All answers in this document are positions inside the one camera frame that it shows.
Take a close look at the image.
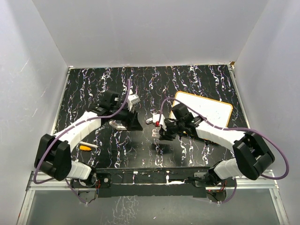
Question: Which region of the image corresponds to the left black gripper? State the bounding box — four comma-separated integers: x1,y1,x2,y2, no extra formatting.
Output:
110,103,143,131

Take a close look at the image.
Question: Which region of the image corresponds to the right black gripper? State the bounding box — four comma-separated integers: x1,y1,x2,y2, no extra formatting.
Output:
159,120,184,141

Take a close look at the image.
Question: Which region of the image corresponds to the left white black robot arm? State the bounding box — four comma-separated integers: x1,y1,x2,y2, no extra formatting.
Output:
34,90,143,187

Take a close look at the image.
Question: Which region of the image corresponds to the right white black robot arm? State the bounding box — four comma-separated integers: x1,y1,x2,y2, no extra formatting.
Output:
154,103,275,186

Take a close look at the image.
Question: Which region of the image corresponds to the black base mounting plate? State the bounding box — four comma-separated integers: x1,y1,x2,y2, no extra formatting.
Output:
71,167,235,198

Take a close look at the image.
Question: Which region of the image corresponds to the white marker pen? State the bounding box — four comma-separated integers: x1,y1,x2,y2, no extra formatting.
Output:
79,141,98,148

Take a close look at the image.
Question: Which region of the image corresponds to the yellow marker cap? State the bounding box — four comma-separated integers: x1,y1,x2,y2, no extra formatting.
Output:
79,145,92,151

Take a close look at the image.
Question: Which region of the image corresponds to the orange framed whiteboard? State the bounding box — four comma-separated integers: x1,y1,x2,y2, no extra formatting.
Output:
169,91,233,141

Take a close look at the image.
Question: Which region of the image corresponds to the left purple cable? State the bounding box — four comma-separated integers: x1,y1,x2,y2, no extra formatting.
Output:
34,79,132,207

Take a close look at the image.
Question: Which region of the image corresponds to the purple cable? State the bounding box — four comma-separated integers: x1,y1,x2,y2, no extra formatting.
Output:
34,79,132,207
159,97,290,206

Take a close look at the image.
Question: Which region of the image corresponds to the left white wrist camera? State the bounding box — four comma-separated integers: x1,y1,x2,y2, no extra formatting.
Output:
127,90,140,111

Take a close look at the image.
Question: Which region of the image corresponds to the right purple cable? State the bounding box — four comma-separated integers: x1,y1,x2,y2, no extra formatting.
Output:
159,97,290,206

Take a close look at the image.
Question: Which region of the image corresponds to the aluminium frame rail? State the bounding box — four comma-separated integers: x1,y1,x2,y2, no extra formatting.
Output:
26,168,278,191

